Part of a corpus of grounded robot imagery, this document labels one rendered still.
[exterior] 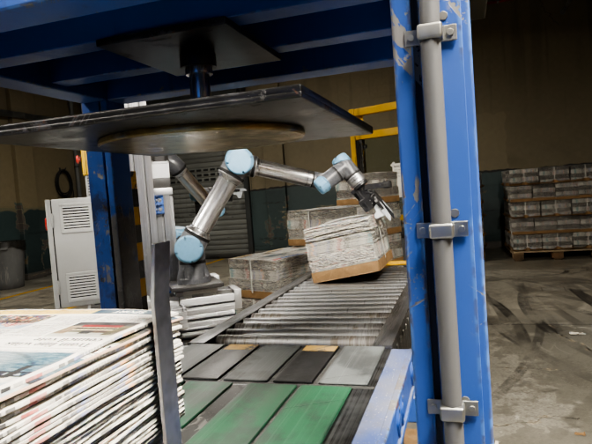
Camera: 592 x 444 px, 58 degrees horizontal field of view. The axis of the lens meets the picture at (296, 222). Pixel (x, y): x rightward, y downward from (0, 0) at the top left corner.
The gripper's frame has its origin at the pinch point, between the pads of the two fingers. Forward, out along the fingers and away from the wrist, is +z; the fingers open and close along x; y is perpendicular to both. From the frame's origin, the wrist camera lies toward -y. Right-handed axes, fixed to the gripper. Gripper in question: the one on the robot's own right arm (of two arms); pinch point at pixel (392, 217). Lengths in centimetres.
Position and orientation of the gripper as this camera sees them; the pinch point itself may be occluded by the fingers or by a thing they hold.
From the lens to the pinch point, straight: 234.4
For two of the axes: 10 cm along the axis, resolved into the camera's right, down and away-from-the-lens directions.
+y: -7.3, 6.2, 3.0
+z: 6.1, 7.8, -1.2
